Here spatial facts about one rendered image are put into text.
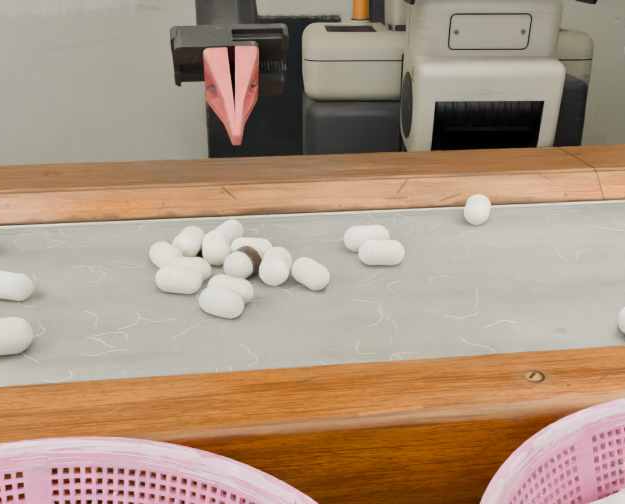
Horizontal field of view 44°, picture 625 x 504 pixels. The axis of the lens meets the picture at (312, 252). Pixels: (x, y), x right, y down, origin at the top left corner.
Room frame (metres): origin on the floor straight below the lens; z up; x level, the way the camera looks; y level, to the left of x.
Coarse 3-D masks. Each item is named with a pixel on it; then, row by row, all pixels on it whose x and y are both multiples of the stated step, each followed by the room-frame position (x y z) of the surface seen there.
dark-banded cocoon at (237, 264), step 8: (256, 248) 0.52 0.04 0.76; (232, 256) 0.50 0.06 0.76; (240, 256) 0.50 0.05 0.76; (224, 264) 0.50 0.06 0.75; (232, 264) 0.49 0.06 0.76; (240, 264) 0.49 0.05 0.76; (248, 264) 0.50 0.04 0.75; (232, 272) 0.49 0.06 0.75; (240, 272) 0.49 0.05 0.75; (248, 272) 0.50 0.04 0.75
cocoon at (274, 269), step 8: (272, 248) 0.51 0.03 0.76; (280, 248) 0.51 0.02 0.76; (264, 256) 0.51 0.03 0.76; (272, 256) 0.50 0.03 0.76; (280, 256) 0.50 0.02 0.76; (288, 256) 0.51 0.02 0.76; (264, 264) 0.49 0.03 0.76; (272, 264) 0.49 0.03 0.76; (280, 264) 0.49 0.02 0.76; (288, 264) 0.50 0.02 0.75; (264, 272) 0.49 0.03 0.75; (272, 272) 0.48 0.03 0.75; (280, 272) 0.49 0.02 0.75; (288, 272) 0.49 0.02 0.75; (264, 280) 0.49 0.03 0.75; (272, 280) 0.48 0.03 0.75; (280, 280) 0.49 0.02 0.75
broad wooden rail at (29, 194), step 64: (0, 192) 0.64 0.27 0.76; (64, 192) 0.64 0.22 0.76; (128, 192) 0.65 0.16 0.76; (192, 192) 0.65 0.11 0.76; (256, 192) 0.66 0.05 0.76; (320, 192) 0.66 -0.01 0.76; (384, 192) 0.67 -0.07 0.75; (448, 192) 0.67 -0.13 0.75; (512, 192) 0.68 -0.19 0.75; (576, 192) 0.69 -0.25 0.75
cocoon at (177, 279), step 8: (160, 272) 0.48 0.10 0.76; (168, 272) 0.48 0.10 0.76; (176, 272) 0.48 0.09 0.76; (184, 272) 0.48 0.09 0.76; (192, 272) 0.48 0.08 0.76; (160, 280) 0.48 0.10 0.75; (168, 280) 0.47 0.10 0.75; (176, 280) 0.47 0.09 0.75; (184, 280) 0.47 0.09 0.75; (192, 280) 0.47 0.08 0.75; (200, 280) 0.48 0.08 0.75; (160, 288) 0.48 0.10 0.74; (168, 288) 0.47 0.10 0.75; (176, 288) 0.47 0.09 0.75; (184, 288) 0.47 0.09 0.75; (192, 288) 0.47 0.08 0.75
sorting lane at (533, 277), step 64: (0, 256) 0.55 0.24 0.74; (64, 256) 0.55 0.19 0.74; (128, 256) 0.55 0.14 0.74; (320, 256) 0.55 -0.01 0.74; (448, 256) 0.55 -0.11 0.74; (512, 256) 0.55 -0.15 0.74; (576, 256) 0.55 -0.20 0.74; (64, 320) 0.44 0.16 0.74; (128, 320) 0.44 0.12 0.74; (192, 320) 0.44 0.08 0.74; (256, 320) 0.44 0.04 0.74; (320, 320) 0.44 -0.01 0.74; (384, 320) 0.44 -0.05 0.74; (448, 320) 0.44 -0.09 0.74; (512, 320) 0.44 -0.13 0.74; (576, 320) 0.44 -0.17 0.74; (0, 384) 0.36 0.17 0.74
